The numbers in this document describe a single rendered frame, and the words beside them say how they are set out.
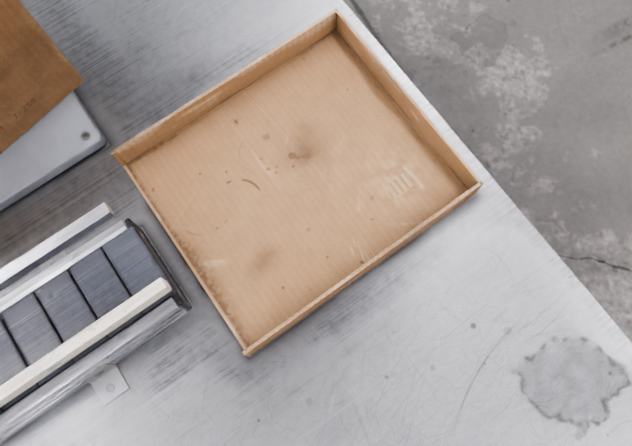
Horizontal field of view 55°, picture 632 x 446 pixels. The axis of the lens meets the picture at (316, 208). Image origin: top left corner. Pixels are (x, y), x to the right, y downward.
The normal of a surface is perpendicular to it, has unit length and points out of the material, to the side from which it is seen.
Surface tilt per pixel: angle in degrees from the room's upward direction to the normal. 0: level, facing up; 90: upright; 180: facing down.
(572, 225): 0
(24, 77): 90
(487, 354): 0
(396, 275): 0
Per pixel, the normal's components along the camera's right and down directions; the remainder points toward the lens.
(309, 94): -0.02, -0.28
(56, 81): 0.73, 0.66
